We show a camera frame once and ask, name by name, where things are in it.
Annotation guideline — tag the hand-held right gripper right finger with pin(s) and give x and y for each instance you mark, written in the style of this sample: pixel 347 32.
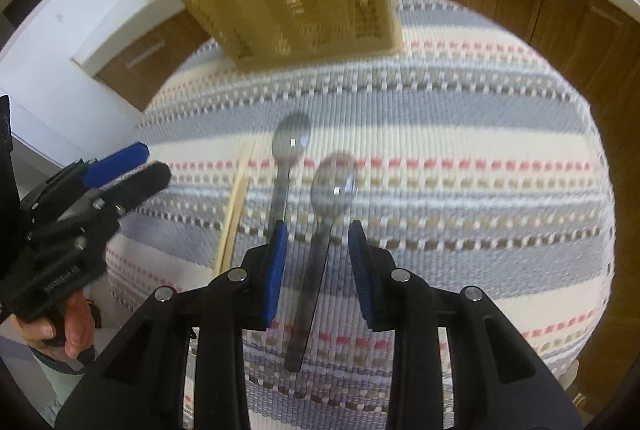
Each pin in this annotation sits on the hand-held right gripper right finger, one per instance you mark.
pixel 362 275

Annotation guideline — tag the wooden chopstick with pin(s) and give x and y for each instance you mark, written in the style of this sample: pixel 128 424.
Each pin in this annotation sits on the wooden chopstick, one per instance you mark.
pixel 231 220
pixel 240 205

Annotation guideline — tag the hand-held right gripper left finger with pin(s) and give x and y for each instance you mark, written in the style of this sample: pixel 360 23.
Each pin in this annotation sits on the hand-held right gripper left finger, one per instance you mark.
pixel 272 275

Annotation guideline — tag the striped woven table cloth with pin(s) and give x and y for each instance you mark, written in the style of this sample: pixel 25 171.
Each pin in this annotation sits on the striped woven table cloth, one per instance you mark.
pixel 450 134

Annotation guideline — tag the person's pale green clothing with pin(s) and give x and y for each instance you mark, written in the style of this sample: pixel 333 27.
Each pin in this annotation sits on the person's pale green clothing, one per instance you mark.
pixel 50 375

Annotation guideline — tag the person's left hand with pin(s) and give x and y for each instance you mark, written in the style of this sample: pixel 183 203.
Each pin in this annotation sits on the person's left hand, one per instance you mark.
pixel 75 325

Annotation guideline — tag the clear plastic spoon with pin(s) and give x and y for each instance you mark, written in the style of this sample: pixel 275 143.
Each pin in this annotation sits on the clear plastic spoon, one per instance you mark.
pixel 332 190
pixel 292 139

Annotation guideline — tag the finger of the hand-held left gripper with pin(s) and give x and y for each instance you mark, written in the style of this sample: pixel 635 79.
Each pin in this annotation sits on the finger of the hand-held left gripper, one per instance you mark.
pixel 142 185
pixel 117 162

